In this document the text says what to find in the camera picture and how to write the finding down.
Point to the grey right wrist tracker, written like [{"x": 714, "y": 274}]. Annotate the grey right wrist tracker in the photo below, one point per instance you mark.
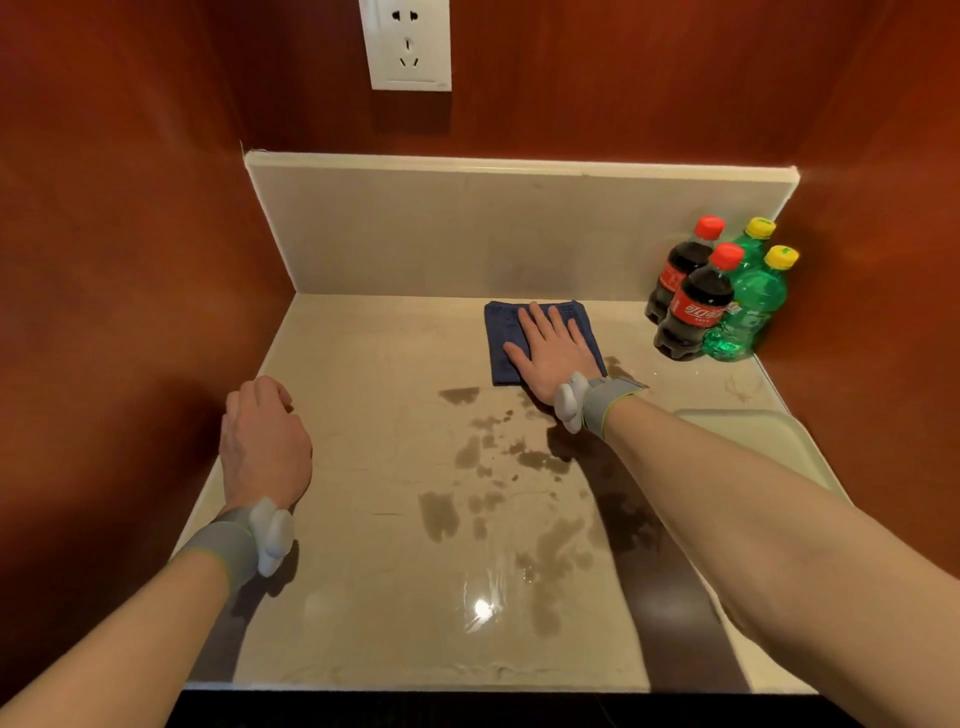
[{"x": 600, "y": 401}]

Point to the dark blue cloth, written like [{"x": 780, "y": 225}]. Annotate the dark blue cloth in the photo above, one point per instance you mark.
[{"x": 502, "y": 337}]

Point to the person's right hand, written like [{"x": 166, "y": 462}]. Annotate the person's right hand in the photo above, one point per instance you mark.
[{"x": 551, "y": 356}]

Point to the beige plastic tray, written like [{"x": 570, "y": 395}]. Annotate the beige plastic tray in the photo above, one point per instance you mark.
[{"x": 780, "y": 442}]

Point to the person's right forearm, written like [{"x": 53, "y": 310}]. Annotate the person's right forearm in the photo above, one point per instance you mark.
[{"x": 750, "y": 540}]

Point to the yellow-capped green soda bottle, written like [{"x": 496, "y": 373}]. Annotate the yellow-capped green soda bottle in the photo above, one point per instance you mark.
[
  {"x": 754, "y": 240},
  {"x": 754, "y": 300}
]

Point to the grey wrist tracker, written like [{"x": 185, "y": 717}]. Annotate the grey wrist tracker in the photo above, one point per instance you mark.
[
  {"x": 217, "y": 540},
  {"x": 600, "y": 401}
]

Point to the beige stone backsplash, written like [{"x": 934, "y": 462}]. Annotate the beige stone backsplash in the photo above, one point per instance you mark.
[{"x": 450, "y": 232}]

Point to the person's left forearm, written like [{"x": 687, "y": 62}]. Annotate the person's left forearm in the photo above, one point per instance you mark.
[{"x": 112, "y": 652}]

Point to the white wall socket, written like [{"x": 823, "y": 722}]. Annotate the white wall socket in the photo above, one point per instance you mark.
[{"x": 405, "y": 45}]

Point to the grey left wrist tracker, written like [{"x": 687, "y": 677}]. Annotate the grey left wrist tracker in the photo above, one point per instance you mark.
[{"x": 217, "y": 540}]

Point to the person's left hand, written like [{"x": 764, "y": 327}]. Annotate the person's left hand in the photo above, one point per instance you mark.
[{"x": 262, "y": 450}]

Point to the red-capped cola bottle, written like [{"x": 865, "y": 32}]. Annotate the red-capped cola bottle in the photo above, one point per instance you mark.
[
  {"x": 679, "y": 266},
  {"x": 694, "y": 307}
]

